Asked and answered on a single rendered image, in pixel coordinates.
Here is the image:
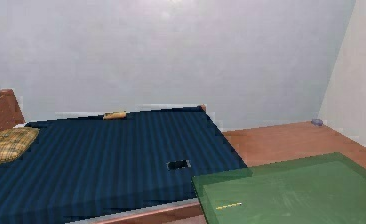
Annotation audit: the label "black phone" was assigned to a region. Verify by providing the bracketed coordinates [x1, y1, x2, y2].
[166, 159, 192, 171]

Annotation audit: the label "small tan cylinder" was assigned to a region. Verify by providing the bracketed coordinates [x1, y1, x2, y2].
[102, 111, 128, 121]

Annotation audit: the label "blue striped bed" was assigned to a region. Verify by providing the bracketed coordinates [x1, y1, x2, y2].
[0, 88, 248, 224]

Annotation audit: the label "yellow pencil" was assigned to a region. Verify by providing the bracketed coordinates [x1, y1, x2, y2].
[215, 201, 243, 211]

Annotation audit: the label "green desk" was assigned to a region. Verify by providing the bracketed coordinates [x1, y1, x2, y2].
[191, 151, 366, 224]

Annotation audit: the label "yellow checked pillow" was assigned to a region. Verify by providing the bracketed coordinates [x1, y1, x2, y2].
[0, 126, 40, 166]

